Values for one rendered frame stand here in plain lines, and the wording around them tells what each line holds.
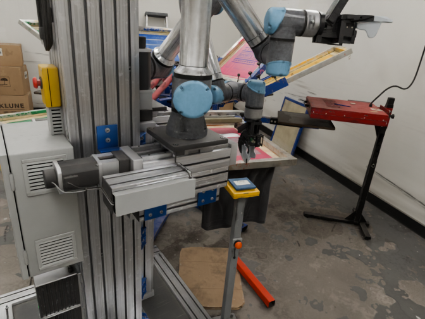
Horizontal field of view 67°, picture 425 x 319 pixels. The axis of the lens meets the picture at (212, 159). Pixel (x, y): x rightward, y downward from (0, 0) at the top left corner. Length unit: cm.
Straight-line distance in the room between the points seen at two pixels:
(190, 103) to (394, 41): 296
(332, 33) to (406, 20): 260
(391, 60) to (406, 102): 45
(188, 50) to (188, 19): 8
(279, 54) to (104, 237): 95
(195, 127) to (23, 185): 58
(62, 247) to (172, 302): 84
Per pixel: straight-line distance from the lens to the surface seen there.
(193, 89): 94
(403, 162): 357
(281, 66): 103
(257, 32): 113
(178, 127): 112
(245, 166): 168
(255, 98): 132
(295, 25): 103
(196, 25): 95
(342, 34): 109
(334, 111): 269
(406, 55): 360
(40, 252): 131
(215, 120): 215
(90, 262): 145
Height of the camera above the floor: 163
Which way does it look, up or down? 22 degrees down
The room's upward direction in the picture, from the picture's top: 5 degrees clockwise
